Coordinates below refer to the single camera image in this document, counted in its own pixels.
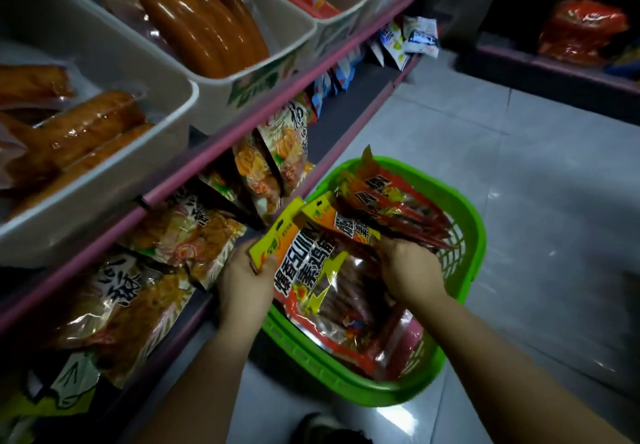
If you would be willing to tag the person's right fingers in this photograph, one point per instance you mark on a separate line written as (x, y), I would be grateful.
(392, 251)

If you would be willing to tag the person's left hand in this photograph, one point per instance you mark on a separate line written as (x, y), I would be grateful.
(242, 291)

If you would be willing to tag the yellow blue snack bag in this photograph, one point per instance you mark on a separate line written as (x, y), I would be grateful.
(625, 61)

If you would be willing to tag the clear brown sausage packet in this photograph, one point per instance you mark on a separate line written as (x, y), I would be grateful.
(85, 161)
(75, 126)
(30, 84)

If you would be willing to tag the large white plastic bin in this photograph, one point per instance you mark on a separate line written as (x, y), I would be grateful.
(125, 179)

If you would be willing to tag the yellow red clear snack packet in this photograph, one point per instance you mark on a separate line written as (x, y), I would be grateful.
(320, 289)

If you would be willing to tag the red crinkled snack bag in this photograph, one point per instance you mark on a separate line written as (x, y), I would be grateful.
(580, 29)

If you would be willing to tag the row of blue packets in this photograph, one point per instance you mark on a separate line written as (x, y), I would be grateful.
(340, 74)

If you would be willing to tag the clear packet of brown sausages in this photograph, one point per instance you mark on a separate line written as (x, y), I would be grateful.
(205, 24)

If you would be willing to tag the person's right forearm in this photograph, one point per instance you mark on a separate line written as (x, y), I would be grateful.
(500, 378)

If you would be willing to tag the white green small packet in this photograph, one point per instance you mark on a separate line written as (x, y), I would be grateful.
(392, 44)

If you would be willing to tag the yellow white packet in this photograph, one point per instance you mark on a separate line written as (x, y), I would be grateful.
(65, 383)

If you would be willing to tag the person's left thumb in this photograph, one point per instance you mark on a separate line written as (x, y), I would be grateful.
(266, 268)

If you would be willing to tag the green plastic shopping basket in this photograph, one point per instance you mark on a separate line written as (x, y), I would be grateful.
(452, 219)

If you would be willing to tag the white bin with green label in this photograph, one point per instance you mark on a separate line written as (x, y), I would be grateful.
(250, 84)

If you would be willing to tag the person's right hand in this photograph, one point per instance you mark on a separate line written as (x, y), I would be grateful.
(412, 274)

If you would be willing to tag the orange noodle print packet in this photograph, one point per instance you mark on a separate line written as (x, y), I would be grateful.
(257, 174)
(220, 184)
(287, 144)

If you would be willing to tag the brown shredded snack packet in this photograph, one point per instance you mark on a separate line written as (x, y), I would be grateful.
(125, 309)
(190, 239)

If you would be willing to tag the pink-edged store shelf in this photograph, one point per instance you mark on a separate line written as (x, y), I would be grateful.
(215, 146)

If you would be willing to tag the yellow orange snack packet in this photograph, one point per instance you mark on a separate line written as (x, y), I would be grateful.
(340, 221)

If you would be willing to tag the person's dark shoe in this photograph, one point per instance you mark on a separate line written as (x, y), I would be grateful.
(325, 431)

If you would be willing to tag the person's left forearm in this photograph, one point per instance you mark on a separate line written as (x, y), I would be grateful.
(210, 383)

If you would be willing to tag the white blue small packet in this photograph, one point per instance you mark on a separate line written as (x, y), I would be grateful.
(421, 35)

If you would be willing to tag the dark store shelf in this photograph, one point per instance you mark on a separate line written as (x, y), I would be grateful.
(550, 79)

